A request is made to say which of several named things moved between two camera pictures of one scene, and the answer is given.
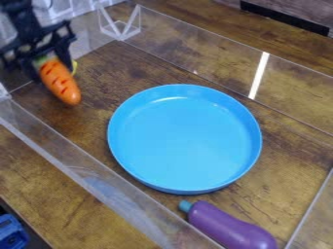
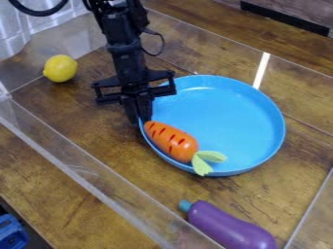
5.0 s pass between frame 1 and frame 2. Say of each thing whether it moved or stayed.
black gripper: moved
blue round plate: moved
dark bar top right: stayed
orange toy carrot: moved
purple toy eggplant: stayed
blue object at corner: stayed
